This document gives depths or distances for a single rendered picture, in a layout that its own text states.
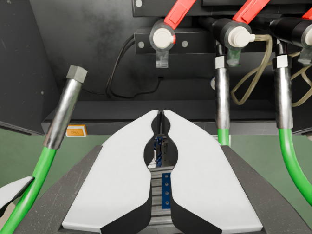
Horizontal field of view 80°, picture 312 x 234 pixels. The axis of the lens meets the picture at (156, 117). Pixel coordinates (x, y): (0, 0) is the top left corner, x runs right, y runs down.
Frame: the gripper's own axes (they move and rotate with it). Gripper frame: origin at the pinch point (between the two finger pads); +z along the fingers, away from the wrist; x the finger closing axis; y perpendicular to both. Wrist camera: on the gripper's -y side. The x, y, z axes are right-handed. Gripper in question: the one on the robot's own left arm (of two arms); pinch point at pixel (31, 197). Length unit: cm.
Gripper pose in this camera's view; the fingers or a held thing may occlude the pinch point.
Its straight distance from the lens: 23.5
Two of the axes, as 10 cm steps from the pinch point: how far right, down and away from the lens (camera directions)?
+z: 5.4, -7.7, 3.4
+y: -2.6, 2.2, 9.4
